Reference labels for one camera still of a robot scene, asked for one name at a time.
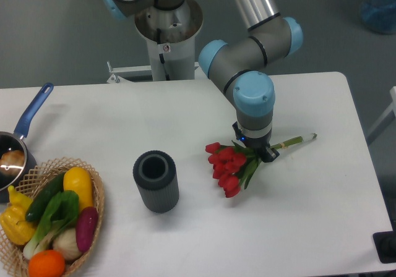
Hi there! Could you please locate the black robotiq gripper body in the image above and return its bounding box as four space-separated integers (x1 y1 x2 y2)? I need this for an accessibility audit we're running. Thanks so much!
232 122 280 163

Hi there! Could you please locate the red tulip bouquet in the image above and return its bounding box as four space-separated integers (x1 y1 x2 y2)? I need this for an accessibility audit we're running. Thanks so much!
205 133 317 198

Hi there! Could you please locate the dark grey ribbed vase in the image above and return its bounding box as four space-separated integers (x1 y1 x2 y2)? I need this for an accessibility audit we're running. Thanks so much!
132 150 179 213

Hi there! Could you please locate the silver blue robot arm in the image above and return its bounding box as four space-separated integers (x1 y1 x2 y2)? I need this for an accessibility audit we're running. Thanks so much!
103 0 303 163

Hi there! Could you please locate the black device at table edge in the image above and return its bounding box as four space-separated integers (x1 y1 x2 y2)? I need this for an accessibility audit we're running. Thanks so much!
372 231 395 263

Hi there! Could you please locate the blue plastic bag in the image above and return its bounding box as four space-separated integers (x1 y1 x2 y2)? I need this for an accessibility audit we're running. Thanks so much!
359 0 395 35

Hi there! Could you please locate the yellow squash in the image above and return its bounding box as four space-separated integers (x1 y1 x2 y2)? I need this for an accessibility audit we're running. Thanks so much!
63 167 93 213

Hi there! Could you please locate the purple sweet potato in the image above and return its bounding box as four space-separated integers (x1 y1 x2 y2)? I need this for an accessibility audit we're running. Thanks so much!
75 207 98 253

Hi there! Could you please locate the green bok choy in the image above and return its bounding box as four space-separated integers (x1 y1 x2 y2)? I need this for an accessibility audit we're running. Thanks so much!
23 190 79 260

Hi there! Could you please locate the beige onion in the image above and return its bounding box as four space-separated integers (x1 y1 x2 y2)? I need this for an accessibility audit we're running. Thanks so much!
52 228 82 262

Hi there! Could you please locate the green cucumber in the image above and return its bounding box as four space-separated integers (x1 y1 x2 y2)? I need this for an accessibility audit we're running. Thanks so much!
25 172 65 222

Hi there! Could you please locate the orange fruit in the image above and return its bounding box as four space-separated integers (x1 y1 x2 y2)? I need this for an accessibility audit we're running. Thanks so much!
28 250 66 277

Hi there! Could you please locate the bread roll in saucepan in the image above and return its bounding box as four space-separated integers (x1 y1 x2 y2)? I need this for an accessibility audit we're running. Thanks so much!
1 150 25 177

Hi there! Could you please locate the yellow bell pepper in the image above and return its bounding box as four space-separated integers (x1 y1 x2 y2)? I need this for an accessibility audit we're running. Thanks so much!
1 185 37 246

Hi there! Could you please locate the woven wicker basket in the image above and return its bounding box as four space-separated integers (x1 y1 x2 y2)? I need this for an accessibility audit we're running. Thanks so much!
1 157 105 276

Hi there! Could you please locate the white frame at right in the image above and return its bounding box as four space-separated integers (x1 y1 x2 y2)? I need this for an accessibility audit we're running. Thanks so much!
366 87 395 146

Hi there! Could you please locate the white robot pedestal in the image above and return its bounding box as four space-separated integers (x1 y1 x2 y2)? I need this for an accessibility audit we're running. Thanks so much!
106 0 205 84

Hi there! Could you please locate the blue handled saucepan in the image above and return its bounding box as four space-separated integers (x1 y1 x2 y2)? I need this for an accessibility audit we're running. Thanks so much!
1 83 54 203

